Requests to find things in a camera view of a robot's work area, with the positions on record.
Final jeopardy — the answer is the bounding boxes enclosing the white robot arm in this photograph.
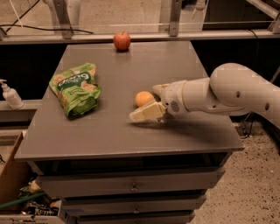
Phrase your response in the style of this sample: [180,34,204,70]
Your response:
[129,63,280,128]

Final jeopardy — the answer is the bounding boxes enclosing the green hose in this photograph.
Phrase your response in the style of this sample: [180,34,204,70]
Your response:
[0,192,47,210]

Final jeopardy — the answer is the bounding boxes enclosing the grey drawer cabinet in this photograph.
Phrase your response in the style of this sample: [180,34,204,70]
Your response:
[16,41,243,224]

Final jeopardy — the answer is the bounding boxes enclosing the white pump bottle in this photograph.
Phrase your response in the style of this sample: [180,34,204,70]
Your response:
[0,79,24,109]

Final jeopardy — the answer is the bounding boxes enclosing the cardboard box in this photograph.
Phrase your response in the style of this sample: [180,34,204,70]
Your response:
[0,131,29,206]

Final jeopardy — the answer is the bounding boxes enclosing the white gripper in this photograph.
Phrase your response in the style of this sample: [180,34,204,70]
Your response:
[129,80,188,122]

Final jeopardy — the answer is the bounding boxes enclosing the orange fruit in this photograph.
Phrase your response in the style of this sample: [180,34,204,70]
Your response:
[135,91,154,107]

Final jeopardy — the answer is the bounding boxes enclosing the black cable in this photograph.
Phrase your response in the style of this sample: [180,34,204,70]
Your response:
[0,0,95,35]

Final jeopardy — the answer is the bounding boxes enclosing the green chip bag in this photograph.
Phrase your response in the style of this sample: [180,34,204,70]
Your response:
[49,63,102,116]

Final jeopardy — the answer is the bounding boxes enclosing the red apple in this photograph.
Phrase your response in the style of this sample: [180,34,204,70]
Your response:
[113,31,130,52]

